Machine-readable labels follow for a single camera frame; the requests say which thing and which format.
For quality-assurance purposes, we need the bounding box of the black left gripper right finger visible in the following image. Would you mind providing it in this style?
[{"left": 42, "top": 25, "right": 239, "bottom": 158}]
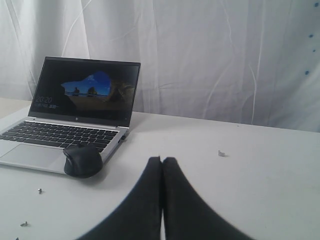
[{"left": 162, "top": 157, "right": 250, "bottom": 240}]

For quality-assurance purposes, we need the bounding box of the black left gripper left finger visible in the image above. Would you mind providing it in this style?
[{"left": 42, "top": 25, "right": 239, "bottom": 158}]
[{"left": 79, "top": 156, "right": 162, "bottom": 240}]

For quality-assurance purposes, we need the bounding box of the small white paper scrap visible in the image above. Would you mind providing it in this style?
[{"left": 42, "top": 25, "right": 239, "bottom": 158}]
[{"left": 218, "top": 150, "right": 229, "bottom": 158}]

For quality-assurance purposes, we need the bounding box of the black computer mouse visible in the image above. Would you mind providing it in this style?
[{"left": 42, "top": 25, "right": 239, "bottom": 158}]
[{"left": 62, "top": 143, "right": 103, "bottom": 179}]

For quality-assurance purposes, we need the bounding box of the small metal screw lower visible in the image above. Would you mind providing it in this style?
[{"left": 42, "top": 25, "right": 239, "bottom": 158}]
[{"left": 20, "top": 221, "right": 29, "bottom": 227}]

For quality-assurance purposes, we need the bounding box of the silver laptop computer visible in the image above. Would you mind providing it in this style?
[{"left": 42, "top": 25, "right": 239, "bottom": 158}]
[{"left": 0, "top": 56, "right": 141, "bottom": 174}]

